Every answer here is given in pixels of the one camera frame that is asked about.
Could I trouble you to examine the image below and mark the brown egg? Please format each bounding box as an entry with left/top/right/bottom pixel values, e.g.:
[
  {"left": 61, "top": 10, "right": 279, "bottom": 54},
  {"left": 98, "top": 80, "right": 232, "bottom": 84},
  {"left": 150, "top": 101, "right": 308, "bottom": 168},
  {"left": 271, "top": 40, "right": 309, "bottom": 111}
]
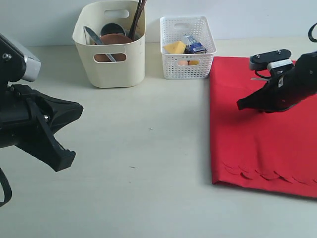
[{"left": 178, "top": 60, "right": 188, "bottom": 66}]

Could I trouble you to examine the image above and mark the white perforated plastic basket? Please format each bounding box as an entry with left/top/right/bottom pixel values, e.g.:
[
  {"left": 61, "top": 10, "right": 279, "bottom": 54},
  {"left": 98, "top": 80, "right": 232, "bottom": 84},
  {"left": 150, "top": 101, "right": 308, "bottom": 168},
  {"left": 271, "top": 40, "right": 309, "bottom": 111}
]
[{"left": 159, "top": 16, "right": 216, "bottom": 79}]

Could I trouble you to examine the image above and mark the yellow lemon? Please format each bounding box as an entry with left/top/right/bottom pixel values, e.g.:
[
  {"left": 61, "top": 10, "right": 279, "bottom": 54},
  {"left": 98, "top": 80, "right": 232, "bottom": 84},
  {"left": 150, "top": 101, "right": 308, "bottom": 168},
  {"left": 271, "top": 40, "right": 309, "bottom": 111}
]
[{"left": 188, "top": 60, "right": 200, "bottom": 66}]

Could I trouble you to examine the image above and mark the metal table knife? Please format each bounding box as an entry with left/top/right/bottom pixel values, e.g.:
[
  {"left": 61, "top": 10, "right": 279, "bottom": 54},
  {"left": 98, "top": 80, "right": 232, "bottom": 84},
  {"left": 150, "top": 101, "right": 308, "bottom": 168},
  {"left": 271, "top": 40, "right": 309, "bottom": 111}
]
[{"left": 83, "top": 26, "right": 116, "bottom": 62}]

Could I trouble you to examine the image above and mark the red table cloth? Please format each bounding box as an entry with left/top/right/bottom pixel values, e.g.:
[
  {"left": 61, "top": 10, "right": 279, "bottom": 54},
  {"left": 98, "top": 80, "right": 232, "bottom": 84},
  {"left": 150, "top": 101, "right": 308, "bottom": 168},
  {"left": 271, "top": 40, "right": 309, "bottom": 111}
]
[{"left": 210, "top": 57, "right": 317, "bottom": 198}]

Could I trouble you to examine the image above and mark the cream plastic bin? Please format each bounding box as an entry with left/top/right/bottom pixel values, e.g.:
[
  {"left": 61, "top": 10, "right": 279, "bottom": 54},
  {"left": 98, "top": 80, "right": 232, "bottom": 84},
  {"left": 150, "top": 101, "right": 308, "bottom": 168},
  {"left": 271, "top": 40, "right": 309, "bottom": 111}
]
[{"left": 72, "top": 0, "right": 146, "bottom": 88}]

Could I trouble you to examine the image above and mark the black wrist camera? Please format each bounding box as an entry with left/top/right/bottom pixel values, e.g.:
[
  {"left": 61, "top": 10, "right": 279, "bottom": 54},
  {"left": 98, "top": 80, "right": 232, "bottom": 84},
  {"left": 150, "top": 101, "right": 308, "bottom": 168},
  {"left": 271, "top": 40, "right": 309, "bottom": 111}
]
[
  {"left": 0, "top": 33, "right": 41, "bottom": 82},
  {"left": 249, "top": 49, "right": 293, "bottom": 72}
]

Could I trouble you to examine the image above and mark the dark wooden chopstick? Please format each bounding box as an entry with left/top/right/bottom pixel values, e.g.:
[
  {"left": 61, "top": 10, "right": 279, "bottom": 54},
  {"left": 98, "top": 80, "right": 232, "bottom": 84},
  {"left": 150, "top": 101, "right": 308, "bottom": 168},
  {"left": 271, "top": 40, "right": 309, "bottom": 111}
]
[
  {"left": 130, "top": 0, "right": 148, "bottom": 40},
  {"left": 128, "top": 0, "right": 142, "bottom": 41}
]

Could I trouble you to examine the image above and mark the brown wooden plate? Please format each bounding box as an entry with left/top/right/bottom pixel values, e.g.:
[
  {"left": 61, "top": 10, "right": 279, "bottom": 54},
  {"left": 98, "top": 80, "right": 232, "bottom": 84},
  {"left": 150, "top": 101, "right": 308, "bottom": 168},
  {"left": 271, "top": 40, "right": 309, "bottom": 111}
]
[{"left": 94, "top": 33, "right": 132, "bottom": 62}]

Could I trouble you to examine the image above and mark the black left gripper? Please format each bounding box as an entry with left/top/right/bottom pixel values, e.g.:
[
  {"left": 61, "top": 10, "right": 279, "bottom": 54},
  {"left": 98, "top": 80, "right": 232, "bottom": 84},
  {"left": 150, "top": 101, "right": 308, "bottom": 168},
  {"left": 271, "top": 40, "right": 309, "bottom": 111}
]
[{"left": 0, "top": 82, "right": 84, "bottom": 172}]

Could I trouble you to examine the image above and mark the yellow cheese wedge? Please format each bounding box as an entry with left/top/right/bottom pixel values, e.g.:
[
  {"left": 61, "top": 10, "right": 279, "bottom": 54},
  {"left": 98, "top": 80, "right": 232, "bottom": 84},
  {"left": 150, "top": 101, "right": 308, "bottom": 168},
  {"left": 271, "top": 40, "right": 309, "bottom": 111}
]
[{"left": 163, "top": 41, "right": 187, "bottom": 54}]

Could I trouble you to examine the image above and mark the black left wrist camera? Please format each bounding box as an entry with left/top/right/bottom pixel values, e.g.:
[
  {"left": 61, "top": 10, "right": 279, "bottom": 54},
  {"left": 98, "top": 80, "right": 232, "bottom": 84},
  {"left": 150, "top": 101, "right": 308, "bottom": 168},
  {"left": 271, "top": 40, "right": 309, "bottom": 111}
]
[{"left": 0, "top": 33, "right": 41, "bottom": 82}]

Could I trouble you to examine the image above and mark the blue white milk carton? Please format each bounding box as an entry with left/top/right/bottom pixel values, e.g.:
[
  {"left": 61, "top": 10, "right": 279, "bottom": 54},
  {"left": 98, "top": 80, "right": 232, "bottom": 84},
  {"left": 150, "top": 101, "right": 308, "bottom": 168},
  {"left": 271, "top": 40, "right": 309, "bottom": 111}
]
[{"left": 183, "top": 34, "right": 207, "bottom": 54}]

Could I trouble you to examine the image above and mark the stainless steel cup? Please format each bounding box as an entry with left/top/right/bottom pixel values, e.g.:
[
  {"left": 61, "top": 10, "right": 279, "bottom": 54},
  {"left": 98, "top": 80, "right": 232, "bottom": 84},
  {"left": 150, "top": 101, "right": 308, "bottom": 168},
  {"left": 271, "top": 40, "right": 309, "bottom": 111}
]
[{"left": 100, "top": 22, "right": 126, "bottom": 36}]

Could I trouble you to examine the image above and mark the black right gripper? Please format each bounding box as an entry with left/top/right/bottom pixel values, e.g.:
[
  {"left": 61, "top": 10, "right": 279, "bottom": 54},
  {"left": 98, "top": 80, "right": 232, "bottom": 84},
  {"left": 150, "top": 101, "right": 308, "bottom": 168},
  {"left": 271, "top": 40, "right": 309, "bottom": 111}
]
[{"left": 236, "top": 51, "right": 317, "bottom": 113}]

